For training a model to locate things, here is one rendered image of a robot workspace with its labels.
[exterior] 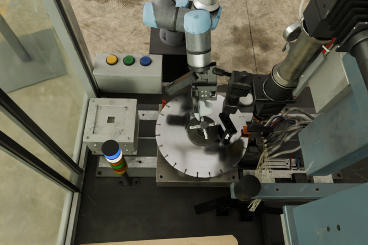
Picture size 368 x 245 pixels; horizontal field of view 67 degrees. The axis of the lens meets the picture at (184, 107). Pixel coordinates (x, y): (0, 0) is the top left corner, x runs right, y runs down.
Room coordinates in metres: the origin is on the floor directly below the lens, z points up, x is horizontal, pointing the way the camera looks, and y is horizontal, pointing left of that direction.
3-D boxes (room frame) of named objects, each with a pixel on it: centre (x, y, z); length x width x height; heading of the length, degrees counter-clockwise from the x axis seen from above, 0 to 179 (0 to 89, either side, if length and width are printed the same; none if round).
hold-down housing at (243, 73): (0.43, -0.14, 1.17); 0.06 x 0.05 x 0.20; 88
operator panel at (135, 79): (0.68, 0.25, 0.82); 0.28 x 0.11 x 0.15; 97
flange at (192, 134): (0.39, -0.08, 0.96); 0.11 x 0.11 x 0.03
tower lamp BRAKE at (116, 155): (0.22, 0.18, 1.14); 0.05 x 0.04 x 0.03; 7
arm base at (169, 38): (1.00, 0.10, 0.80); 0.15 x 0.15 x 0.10
